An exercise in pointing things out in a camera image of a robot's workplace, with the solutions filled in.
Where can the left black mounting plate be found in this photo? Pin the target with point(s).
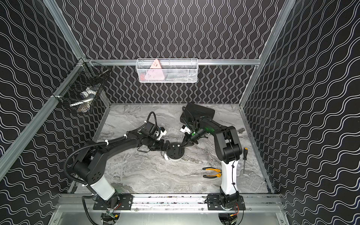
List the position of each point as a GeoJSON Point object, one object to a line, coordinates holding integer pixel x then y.
{"type": "Point", "coordinates": [118, 201]}

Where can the black plastic tool case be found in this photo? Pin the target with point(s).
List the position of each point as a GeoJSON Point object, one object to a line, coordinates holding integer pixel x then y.
{"type": "Point", "coordinates": [193, 111]}

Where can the white twin-bell alarm clock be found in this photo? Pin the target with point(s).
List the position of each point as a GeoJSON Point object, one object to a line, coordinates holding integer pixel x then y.
{"type": "Point", "coordinates": [174, 152]}

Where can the black mounting plate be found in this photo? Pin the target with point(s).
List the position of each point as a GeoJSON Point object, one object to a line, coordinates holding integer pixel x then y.
{"type": "Point", "coordinates": [118, 201]}
{"type": "Point", "coordinates": [221, 202]}

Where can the yellow-handled pliers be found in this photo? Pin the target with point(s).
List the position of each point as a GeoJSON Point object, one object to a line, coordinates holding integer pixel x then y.
{"type": "Point", "coordinates": [212, 173]}

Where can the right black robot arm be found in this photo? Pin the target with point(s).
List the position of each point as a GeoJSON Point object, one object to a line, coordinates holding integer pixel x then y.
{"type": "Point", "coordinates": [199, 121]}

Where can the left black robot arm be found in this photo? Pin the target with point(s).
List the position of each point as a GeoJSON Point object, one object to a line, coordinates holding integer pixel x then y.
{"type": "Point", "coordinates": [87, 165]}

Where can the black wire mesh basket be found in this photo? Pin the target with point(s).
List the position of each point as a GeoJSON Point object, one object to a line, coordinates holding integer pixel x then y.
{"type": "Point", "coordinates": [92, 75]}

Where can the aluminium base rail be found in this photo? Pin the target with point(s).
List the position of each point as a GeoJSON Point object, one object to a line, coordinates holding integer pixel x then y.
{"type": "Point", "coordinates": [188, 203]}

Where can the white items in black basket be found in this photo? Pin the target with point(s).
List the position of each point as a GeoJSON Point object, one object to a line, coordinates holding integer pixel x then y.
{"type": "Point", "coordinates": [83, 104]}

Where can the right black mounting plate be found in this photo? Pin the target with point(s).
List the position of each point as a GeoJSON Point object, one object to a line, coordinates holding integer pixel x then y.
{"type": "Point", "coordinates": [221, 202]}

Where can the white wire mesh basket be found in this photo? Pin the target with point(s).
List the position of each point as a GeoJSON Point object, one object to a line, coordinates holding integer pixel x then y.
{"type": "Point", "coordinates": [176, 70]}

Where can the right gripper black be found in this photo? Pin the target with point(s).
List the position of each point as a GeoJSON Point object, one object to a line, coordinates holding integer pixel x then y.
{"type": "Point", "coordinates": [186, 138]}

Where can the black yellow screwdriver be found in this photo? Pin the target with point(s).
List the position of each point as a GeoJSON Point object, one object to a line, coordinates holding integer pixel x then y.
{"type": "Point", "coordinates": [245, 157]}

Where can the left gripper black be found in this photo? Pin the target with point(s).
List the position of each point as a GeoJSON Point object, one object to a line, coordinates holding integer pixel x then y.
{"type": "Point", "coordinates": [163, 143]}

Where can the pink triangle card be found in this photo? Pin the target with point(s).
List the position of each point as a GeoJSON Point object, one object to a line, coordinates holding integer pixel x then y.
{"type": "Point", "coordinates": [155, 72]}

